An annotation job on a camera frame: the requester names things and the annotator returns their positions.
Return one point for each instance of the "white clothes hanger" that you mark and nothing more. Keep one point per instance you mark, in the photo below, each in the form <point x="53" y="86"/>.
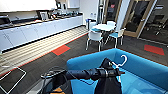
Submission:
<point x="124" y="61"/>

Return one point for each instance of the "black garment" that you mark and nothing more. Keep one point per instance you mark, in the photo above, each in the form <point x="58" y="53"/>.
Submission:
<point x="108" y="85"/>

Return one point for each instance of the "blue sofa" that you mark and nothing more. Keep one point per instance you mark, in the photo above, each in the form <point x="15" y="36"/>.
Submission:
<point x="143" y="71"/>

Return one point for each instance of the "white chair teal seat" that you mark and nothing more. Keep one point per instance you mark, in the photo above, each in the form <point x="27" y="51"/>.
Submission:
<point x="116" y="35"/>
<point x="94" y="28"/>

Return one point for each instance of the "white cafe chair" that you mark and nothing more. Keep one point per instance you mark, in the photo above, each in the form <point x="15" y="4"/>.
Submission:
<point x="95" y="36"/>
<point x="111" y="23"/>

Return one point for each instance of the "white cafe table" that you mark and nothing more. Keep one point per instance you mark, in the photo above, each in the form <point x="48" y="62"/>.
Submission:
<point x="104" y="26"/>

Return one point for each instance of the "blue waste bin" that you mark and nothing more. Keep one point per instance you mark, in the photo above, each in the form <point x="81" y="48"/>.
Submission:
<point x="89" y="23"/>

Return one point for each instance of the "wooden framed glass door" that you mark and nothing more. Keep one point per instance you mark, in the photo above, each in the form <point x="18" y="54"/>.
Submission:
<point x="138" y="18"/>
<point x="112" y="10"/>

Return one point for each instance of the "black office chair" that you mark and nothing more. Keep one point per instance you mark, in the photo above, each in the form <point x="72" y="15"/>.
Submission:
<point x="160" y="25"/>

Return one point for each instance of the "black coffee machine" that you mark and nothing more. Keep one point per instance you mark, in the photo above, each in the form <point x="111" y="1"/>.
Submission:
<point x="58" y="5"/>

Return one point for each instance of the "white kitchen counter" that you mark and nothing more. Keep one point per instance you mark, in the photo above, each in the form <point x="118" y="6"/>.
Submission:
<point x="33" y="31"/>

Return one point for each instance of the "small dark countertop appliance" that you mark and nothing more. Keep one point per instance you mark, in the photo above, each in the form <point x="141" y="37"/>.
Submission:
<point x="43" y="15"/>

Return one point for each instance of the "black microwave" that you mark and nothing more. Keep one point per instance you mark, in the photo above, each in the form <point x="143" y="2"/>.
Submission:
<point x="5" y="20"/>

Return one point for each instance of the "white upper wall cabinets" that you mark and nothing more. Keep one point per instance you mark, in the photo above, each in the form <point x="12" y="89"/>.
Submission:
<point x="30" y="4"/>

